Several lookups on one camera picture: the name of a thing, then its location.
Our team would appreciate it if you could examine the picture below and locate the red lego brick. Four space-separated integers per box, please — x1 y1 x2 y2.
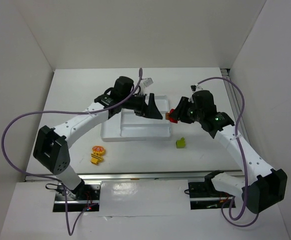
168 108 178 124

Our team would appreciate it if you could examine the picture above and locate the green lego piece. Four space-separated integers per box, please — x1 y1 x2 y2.
175 137 186 149

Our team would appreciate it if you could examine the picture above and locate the brown lego plate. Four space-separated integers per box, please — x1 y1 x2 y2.
165 112 170 120

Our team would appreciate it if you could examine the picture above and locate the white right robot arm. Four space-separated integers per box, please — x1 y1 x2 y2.
169 90 288 214

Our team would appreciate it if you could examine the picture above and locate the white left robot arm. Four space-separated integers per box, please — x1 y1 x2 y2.
33 76 163 199

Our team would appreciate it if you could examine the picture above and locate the white divided sorting tray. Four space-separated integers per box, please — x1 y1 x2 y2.
100 95 172 142

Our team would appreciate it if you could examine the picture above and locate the yellow orange lego stack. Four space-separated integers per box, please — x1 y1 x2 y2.
90 145 106 165

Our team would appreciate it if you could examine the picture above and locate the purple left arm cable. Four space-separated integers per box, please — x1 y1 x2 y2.
1 67 144 236

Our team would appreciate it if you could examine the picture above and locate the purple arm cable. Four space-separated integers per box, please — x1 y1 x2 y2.
195 77 259 228
1 67 144 236

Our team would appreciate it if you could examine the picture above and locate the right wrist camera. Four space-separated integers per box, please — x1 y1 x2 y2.
190 84 203 93

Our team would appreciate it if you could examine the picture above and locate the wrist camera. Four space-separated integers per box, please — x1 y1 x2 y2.
190 84 203 93
141 78 154 88

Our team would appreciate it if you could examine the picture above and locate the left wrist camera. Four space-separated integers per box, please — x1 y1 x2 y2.
141 78 154 88

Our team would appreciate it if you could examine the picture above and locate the aluminium right side rail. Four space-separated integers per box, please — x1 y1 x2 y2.
224 81 250 143

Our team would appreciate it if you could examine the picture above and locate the aluminium rail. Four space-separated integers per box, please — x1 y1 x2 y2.
25 170 246 183
224 81 250 143

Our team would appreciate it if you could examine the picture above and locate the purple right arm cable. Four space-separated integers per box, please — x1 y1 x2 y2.
195 77 259 228

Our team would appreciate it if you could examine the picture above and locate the aluminium front rail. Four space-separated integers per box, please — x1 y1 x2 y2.
25 170 246 183

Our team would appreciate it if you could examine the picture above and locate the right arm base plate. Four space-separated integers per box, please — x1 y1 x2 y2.
184 182 233 210

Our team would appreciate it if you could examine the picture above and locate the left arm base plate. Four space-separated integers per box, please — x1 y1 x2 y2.
45 181 101 213

